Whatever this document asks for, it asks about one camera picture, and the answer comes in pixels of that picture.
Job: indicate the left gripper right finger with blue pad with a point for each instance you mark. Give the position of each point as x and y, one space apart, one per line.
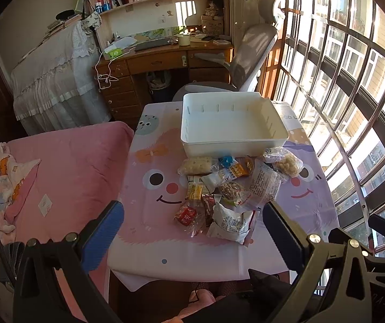
338 280

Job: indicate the mixed nuts clear packet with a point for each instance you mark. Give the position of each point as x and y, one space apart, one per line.
233 192

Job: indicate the small golden pastry packet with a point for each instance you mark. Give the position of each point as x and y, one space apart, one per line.
250 164

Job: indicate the clear bag pale puffs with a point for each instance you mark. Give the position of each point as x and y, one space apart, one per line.
283 160

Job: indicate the dark dates clear packet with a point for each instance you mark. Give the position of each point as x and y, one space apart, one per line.
208 202

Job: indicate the white lace covered piano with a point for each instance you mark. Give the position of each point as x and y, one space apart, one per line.
54 87

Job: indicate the yellow clear snack packet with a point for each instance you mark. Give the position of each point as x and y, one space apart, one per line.
194 192

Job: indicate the grey office chair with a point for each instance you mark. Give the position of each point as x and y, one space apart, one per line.
257 42

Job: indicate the wooden desk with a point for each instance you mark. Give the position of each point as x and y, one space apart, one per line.
136 79

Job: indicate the rice puff cake bag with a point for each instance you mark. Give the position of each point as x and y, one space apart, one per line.
198 166

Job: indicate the pink bed sheet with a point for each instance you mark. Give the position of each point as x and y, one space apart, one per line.
81 171

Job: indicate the clear bag printed label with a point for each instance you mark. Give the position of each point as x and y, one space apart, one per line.
264 183

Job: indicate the white plastic storage bin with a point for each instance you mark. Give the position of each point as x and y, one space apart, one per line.
218 124

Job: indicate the wooden bookshelf with books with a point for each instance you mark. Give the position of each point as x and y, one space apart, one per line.
121 18

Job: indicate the cartoon pillow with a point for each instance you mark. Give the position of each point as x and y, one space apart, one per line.
16 180

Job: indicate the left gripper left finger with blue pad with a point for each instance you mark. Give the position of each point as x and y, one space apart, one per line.
38 296

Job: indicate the orange oats protein bar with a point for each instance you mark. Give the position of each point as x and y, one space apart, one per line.
232 172

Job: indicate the red snack packet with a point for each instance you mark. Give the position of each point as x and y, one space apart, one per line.
185 215

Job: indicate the green tissue box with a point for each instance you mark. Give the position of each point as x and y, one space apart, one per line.
115 53

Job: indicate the white mug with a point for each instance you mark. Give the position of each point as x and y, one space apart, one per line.
184 40

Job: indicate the window metal grille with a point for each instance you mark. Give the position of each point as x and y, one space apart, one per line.
329 65

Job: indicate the blue foil snack packet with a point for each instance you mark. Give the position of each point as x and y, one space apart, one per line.
226 161

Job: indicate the large white snack bag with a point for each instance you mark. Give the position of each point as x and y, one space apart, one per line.
230 225

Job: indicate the white Lipo biscuit packet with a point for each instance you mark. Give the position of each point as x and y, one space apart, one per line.
211 181

